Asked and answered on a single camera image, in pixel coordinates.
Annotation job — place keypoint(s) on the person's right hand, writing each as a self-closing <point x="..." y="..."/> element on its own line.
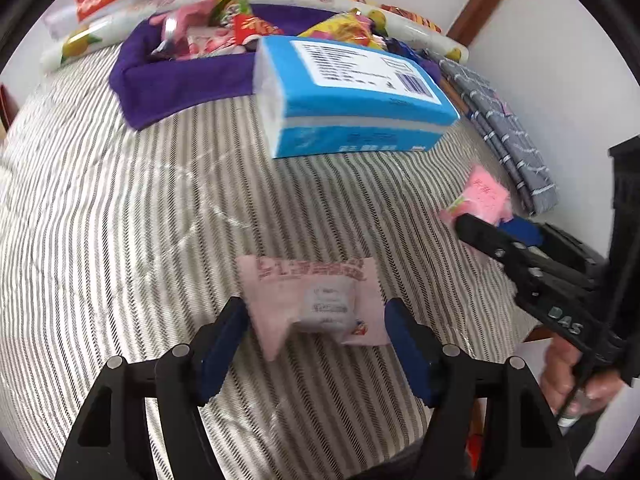
<point x="557" y="375"/>

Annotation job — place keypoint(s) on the blue tissue pack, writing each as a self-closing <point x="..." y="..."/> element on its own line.
<point x="350" y="100"/>

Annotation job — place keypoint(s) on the pink packet with silver ribbon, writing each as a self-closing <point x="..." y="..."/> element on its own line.
<point x="172" y="32"/>

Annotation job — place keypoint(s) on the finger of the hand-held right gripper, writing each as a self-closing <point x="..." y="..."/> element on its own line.
<point x="495" y="242"/>
<point x="524" y="232"/>

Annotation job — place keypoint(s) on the brown wooden door frame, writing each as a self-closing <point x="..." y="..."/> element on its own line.
<point x="485" y="0"/>

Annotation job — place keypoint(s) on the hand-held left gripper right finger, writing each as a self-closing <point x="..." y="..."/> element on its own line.
<point x="410" y="355"/>

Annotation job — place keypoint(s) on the purple fabric tray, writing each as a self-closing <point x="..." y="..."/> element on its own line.
<point x="175" y="85"/>

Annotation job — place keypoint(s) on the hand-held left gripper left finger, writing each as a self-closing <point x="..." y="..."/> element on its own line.
<point x="220" y="350"/>

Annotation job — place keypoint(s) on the lemon print paper roll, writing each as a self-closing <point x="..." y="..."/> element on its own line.
<point x="75" y="45"/>

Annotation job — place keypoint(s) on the small bright pink snack packet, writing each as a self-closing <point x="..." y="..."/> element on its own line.
<point x="480" y="195"/>

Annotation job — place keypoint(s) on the brown wooden stick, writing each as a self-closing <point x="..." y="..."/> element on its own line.
<point x="460" y="100"/>

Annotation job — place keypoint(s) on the red strawberry snack packet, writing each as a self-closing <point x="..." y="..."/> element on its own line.
<point x="212" y="42"/>

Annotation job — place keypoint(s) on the pile of snack packets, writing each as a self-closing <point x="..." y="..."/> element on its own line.
<point x="345" y="30"/>

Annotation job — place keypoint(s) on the green triangular snack packet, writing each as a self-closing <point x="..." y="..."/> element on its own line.
<point x="230" y="7"/>

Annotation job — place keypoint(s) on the pale pink snack packet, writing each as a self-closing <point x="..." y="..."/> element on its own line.
<point x="290" y="290"/>

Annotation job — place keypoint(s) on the grey checked folded cloth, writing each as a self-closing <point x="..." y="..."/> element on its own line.
<point x="505" y="125"/>

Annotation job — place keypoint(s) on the orange chips bag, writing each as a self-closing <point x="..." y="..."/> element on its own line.
<point x="410" y="16"/>

